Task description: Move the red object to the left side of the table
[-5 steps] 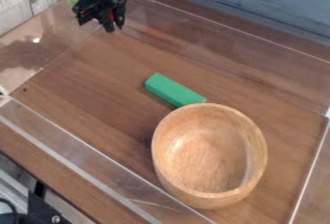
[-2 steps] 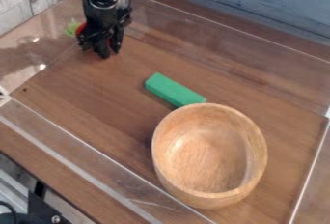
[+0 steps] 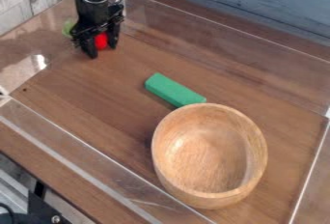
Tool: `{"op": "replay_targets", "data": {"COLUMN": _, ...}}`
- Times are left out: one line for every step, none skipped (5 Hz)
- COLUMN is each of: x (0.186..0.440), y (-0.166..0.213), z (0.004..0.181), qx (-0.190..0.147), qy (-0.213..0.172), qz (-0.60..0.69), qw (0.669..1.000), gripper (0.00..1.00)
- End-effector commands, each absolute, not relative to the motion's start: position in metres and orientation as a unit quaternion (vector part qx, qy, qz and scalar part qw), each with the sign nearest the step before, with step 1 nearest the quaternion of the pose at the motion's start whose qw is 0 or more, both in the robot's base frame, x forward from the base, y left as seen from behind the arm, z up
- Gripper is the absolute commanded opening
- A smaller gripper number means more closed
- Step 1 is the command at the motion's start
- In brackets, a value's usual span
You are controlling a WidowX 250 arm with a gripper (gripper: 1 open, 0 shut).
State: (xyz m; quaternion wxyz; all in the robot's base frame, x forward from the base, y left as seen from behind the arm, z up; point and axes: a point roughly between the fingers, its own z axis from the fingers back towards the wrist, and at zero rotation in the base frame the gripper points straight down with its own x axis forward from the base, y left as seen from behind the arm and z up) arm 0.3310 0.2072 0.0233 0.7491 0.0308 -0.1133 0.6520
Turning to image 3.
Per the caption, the clear acrylic wall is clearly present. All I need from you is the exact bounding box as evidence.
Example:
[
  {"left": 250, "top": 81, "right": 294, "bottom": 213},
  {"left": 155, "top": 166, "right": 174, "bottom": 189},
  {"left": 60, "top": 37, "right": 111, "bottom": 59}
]
[
  {"left": 0, "top": 97, "right": 215, "bottom": 224},
  {"left": 287, "top": 106, "right": 330, "bottom": 224},
  {"left": 123, "top": 0, "right": 330, "bottom": 116}
]

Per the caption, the wooden bowl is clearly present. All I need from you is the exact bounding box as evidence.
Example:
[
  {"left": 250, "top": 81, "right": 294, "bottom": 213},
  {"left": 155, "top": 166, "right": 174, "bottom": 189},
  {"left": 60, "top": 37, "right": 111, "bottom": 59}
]
[{"left": 151, "top": 103, "right": 268, "bottom": 210}]

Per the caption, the clear acrylic right wall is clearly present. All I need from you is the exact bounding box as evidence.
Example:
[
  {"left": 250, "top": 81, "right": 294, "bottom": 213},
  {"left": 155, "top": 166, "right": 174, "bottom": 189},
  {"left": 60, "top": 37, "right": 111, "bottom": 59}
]
[{"left": 287, "top": 106, "right": 330, "bottom": 224}]

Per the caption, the clear acrylic back wall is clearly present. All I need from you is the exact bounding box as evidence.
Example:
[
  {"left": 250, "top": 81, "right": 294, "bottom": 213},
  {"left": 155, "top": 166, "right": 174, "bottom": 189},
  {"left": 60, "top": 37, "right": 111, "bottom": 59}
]
[{"left": 123, "top": 0, "right": 330, "bottom": 116}]

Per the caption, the clear acrylic front wall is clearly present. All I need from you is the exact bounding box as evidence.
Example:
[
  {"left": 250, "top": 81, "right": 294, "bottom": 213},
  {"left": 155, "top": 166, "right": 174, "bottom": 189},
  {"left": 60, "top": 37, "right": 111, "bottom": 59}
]
[{"left": 0, "top": 97, "right": 215, "bottom": 224}]

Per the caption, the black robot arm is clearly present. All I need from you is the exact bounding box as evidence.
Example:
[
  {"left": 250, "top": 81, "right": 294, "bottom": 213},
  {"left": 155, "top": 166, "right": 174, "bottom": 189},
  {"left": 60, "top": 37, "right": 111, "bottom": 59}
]
[{"left": 69, "top": 0, "right": 124, "bottom": 59}]

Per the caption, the green rectangular block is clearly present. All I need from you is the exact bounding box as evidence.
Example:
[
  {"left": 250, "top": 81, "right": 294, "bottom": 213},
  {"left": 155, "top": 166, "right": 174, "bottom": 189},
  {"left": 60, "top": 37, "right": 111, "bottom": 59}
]
[{"left": 144, "top": 72, "right": 206, "bottom": 107}]

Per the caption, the red toy strawberry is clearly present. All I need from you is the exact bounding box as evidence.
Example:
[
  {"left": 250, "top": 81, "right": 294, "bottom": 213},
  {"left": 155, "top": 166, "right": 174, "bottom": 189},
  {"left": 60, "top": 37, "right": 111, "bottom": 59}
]
[{"left": 61, "top": 19, "right": 108, "bottom": 50}]

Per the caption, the black clamp with cable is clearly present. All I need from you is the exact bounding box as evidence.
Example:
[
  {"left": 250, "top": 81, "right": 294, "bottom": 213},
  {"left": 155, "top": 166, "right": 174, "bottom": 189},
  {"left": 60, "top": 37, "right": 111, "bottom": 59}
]
[{"left": 0, "top": 192, "right": 72, "bottom": 224}]

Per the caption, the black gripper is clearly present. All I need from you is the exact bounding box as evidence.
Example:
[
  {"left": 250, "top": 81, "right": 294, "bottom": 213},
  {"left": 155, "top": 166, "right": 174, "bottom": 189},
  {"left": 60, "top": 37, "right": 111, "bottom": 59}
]
[{"left": 69, "top": 0, "right": 124, "bottom": 59}]

